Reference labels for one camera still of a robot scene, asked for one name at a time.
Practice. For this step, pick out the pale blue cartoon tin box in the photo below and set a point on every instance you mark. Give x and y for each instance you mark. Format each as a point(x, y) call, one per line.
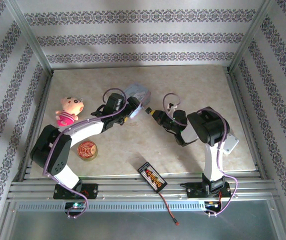
point(139, 91)

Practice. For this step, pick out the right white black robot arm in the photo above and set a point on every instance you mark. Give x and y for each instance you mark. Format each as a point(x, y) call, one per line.
point(208, 127)

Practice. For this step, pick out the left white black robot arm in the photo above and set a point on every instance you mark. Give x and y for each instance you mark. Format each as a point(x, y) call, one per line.
point(58, 155)

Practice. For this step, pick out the round red gold tin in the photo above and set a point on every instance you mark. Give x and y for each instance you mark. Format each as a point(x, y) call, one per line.
point(87, 150)

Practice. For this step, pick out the pink pig plush toy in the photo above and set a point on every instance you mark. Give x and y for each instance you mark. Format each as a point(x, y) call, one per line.
point(69, 105)

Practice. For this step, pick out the grey metal panel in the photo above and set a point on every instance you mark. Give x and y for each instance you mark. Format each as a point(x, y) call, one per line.
point(133, 225)

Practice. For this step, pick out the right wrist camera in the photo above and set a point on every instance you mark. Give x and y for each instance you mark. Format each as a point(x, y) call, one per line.
point(171, 107)

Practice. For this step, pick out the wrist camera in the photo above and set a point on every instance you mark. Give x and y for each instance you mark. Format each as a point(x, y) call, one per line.
point(113, 102)
point(171, 107)

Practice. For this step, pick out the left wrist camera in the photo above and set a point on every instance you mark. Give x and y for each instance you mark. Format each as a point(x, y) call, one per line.
point(113, 102)

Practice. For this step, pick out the aluminium rail base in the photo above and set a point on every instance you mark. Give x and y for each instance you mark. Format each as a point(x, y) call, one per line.
point(133, 187)

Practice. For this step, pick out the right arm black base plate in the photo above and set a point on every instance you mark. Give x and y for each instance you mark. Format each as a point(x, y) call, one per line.
point(195, 192)

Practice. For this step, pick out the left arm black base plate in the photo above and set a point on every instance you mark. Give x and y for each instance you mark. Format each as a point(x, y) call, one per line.
point(93, 191)

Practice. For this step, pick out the aluminium corner post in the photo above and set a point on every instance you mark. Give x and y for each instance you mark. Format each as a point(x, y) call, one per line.
point(250, 37)
point(30, 37)

